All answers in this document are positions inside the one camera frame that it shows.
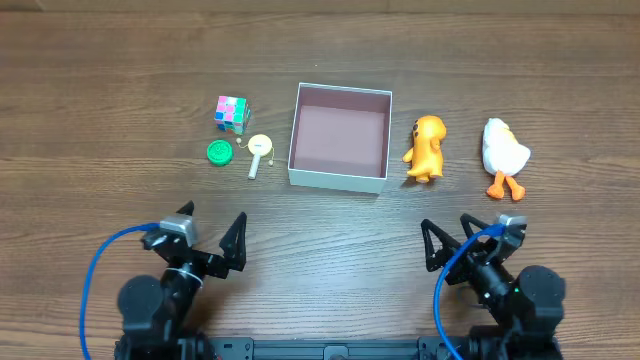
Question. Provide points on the orange dinosaur toy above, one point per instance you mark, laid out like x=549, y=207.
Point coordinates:
x=425, y=155

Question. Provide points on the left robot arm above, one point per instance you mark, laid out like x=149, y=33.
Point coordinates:
x=154, y=310

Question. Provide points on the pastel rubik's cube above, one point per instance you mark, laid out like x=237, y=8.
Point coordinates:
x=232, y=114

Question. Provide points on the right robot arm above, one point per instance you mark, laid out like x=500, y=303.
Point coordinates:
x=527, y=308

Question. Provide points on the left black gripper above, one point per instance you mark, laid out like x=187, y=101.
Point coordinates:
x=198, y=255

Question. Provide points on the white open cardboard box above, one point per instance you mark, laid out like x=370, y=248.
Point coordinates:
x=340, y=138

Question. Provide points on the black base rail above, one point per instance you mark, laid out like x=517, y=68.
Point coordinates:
x=246, y=348

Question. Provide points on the white plush duck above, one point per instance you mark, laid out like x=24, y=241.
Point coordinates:
x=503, y=157

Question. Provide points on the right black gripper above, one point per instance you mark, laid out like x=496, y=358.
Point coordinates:
x=460, y=261

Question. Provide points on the yellow rattle drum toy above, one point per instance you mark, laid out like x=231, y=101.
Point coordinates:
x=259, y=146

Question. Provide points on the green round disc toy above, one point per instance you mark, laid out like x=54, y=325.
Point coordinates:
x=220, y=152

